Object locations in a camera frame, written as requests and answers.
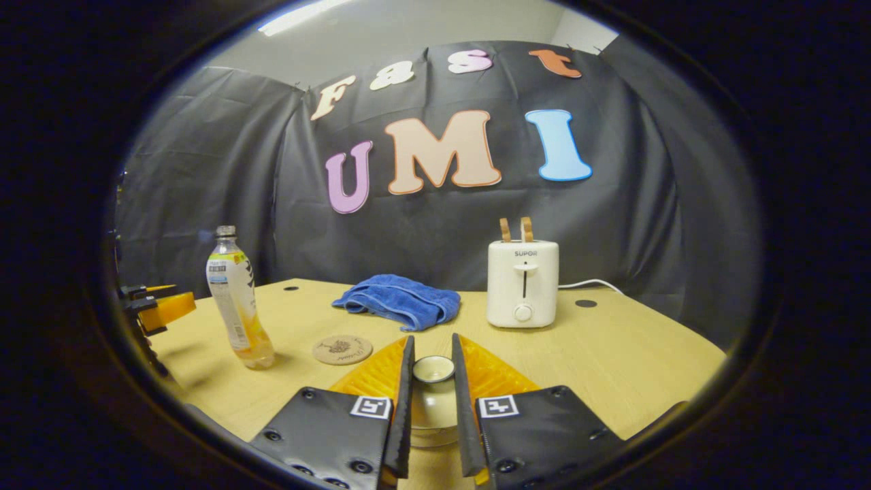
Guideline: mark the black backdrop cloth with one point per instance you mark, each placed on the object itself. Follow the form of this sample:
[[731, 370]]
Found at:
[[204, 170]]

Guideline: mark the toast bread slice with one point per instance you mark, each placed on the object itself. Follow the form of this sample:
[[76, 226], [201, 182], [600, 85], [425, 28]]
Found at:
[[527, 229], [505, 230]]

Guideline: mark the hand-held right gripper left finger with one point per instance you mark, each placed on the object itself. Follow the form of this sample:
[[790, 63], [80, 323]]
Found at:
[[403, 408]]

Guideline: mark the blue towel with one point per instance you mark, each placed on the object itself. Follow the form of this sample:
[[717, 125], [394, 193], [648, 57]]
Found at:
[[401, 299]]

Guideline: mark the white toaster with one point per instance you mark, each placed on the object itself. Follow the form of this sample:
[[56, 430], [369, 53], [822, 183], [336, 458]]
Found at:
[[522, 286]]

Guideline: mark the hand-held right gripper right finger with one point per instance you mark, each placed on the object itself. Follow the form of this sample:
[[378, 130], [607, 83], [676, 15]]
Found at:
[[463, 408]]

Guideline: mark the round wooden coaster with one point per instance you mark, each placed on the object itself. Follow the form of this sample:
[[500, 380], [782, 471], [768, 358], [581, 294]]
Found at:
[[342, 350]]

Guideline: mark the clear labelled water bottle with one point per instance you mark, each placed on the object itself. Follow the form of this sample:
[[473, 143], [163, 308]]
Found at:
[[235, 306]]

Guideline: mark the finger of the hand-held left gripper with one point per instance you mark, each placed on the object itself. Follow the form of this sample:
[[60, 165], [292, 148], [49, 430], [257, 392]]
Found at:
[[170, 307]]

